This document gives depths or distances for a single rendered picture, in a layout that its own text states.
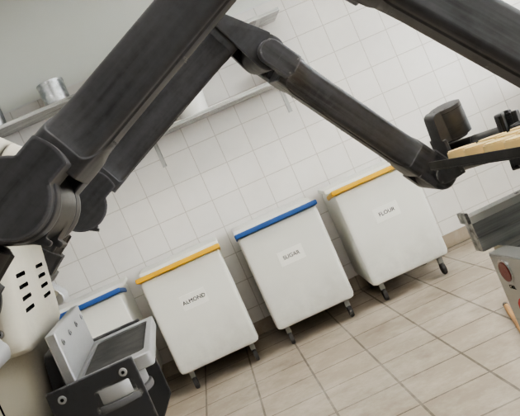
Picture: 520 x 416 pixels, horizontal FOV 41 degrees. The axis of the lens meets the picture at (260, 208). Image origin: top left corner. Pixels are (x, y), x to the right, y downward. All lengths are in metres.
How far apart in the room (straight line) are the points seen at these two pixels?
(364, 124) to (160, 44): 0.61
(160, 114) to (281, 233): 3.11
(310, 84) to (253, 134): 3.66
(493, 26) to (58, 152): 0.41
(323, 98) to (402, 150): 0.17
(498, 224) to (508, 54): 0.51
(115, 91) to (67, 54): 4.30
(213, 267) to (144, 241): 0.81
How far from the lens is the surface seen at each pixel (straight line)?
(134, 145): 1.10
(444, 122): 1.29
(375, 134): 1.22
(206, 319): 4.21
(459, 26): 0.69
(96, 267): 4.87
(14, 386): 0.86
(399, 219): 4.31
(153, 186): 4.80
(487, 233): 1.15
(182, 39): 0.66
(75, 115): 0.66
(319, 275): 4.23
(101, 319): 4.25
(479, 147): 1.08
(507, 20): 0.70
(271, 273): 4.19
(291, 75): 1.16
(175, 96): 1.11
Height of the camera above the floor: 1.11
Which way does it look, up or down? 4 degrees down
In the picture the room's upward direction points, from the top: 24 degrees counter-clockwise
